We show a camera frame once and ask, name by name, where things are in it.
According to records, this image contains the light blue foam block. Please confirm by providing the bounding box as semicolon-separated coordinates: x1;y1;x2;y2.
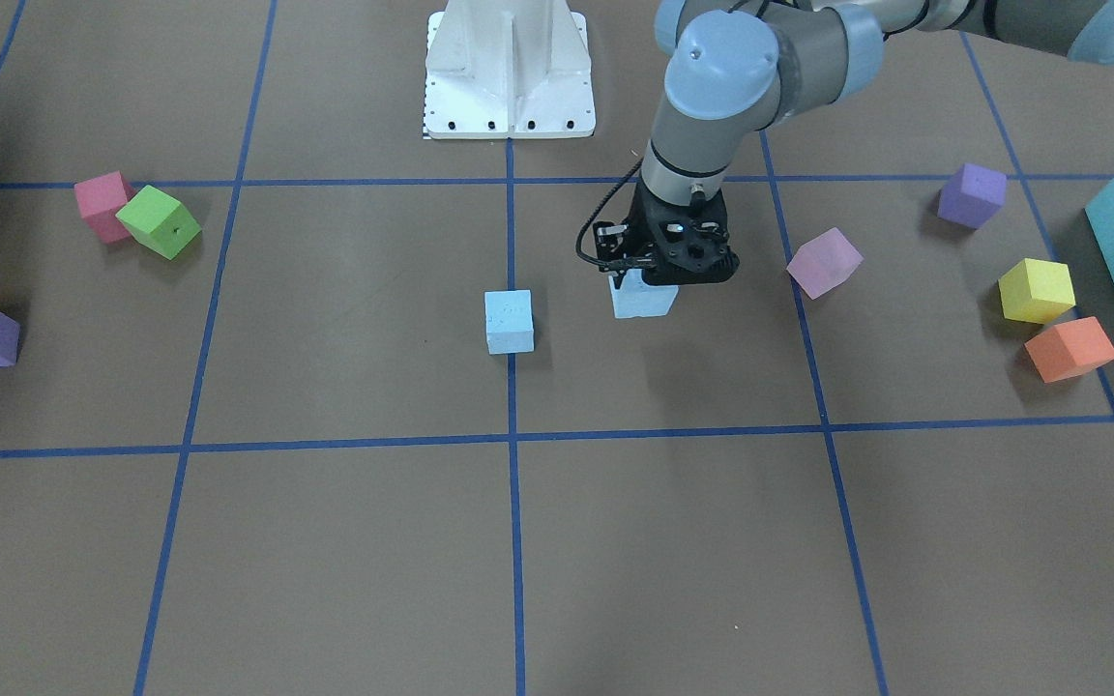
483;290;535;354

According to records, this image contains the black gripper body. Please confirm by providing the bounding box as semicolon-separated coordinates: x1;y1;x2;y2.
594;184;740;286

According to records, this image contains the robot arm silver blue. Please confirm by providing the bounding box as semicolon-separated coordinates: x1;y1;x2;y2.
582;1;1114;290

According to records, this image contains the dark purple block near bin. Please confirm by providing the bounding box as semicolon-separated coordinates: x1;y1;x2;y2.
936;161;1008;229

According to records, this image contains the green foam block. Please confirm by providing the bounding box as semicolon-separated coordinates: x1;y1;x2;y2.
115;185;202;259

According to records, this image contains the red block beside green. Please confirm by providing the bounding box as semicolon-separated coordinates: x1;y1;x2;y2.
74;171;135;244

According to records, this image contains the yellow foam block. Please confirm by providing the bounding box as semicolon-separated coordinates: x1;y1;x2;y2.
996;257;1077;325

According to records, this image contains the lilac pink foam block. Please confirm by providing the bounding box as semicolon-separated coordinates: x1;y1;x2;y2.
786;226;864;298

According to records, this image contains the orange block near bin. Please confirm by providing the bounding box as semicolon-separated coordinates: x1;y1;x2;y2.
1024;317;1114;384

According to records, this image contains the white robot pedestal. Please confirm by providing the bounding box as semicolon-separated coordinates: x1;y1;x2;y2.
422;1;597;140

